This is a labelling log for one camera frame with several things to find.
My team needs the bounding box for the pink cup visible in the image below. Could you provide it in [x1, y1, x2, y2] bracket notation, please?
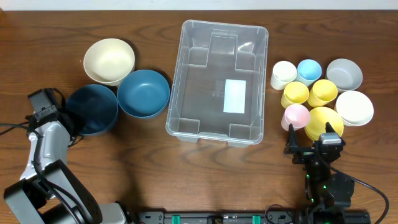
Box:
[281, 104, 311, 131]

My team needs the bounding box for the dark blue bowl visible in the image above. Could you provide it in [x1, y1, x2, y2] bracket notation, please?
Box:
[117, 70, 170, 119]
[66, 84, 119, 136]

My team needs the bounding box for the yellow cup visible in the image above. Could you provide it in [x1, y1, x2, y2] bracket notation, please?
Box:
[307, 79, 338, 108]
[281, 82, 309, 108]

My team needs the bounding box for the cream large bowl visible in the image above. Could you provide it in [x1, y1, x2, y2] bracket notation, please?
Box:
[83, 38, 136, 86]

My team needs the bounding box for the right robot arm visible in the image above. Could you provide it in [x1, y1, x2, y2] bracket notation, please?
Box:
[284, 123, 354, 223]

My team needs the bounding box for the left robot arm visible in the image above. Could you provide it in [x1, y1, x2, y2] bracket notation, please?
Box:
[2, 88, 131, 224]

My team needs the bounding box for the clear plastic storage container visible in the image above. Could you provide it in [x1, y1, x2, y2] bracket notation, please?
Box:
[165, 20, 269, 147]

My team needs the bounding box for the yellow small bowl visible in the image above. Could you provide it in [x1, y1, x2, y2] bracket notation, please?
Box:
[304, 107, 344, 141]

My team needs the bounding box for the white small bowl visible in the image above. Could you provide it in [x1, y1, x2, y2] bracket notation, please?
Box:
[334, 91, 374, 126]

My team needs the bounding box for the grey small bowl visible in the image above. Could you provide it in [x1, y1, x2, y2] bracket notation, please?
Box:
[326, 58, 363, 93]

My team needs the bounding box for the light blue cup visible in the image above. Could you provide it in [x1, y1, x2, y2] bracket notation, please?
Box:
[295, 59, 322, 86]

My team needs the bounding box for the cream white cup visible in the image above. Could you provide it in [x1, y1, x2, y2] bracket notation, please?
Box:
[271, 61, 298, 90]

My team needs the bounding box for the white label sticker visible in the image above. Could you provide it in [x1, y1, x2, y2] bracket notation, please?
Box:
[223, 79, 246, 114]

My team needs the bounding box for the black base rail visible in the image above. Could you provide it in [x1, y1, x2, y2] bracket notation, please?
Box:
[136, 211, 373, 224]

